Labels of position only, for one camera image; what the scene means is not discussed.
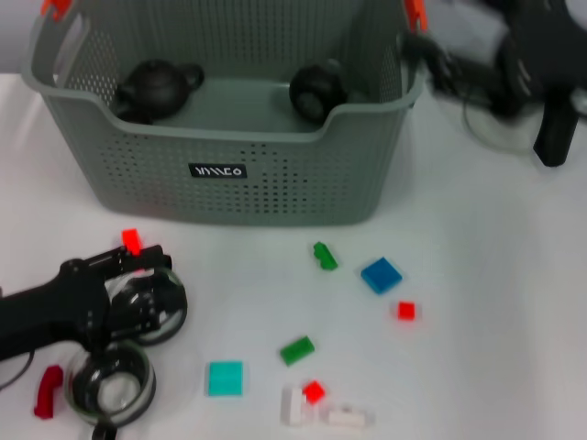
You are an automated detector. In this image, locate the orange-red rectangular brick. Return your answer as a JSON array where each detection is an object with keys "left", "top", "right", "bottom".
[{"left": 122, "top": 227, "right": 142, "bottom": 256}]

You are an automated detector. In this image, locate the teal square plate brick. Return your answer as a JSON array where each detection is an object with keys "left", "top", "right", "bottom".
[{"left": 205, "top": 360, "right": 245, "bottom": 398}]

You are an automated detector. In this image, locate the dark red curved brick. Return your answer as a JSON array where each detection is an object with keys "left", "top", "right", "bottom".
[{"left": 32, "top": 364, "right": 65, "bottom": 421}]

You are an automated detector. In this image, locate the white long brick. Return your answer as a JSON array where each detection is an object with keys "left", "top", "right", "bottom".
[{"left": 327, "top": 405, "right": 371, "bottom": 428}]

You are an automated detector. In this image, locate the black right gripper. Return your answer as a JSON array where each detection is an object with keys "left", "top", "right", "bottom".
[{"left": 403, "top": 17, "right": 577, "bottom": 116}]

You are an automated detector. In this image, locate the green stepped brick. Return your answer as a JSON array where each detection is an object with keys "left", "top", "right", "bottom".
[{"left": 313, "top": 239, "right": 339, "bottom": 270}]

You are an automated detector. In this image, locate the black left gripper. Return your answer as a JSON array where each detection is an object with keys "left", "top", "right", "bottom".
[{"left": 0, "top": 245, "right": 174, "bottom": 361}]

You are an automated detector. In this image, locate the glass teapot black handle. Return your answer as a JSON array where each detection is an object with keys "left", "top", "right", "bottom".
[{"left": 462, "top": 86, "right": 580, "bottom": 167}]

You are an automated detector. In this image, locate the grey perforated storage bin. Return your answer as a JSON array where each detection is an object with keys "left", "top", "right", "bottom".
[{"left": 20, "top": 0, "right": 430, "bottom": 228}]

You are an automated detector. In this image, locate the blue square plate brick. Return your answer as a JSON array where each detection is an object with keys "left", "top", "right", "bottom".
[{"left": 360, "top": 255, "right": 404, "bottom": 295}]

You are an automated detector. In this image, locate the black clay teapot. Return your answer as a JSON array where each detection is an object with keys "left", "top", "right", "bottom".
[{"left": 112, "top": 58, "right": 205, "bottom": 124}]

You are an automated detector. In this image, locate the green rectangular brick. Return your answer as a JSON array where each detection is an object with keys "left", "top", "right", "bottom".
[{"left": 279, "top": 334, "right": 316, "bottom": 367}]

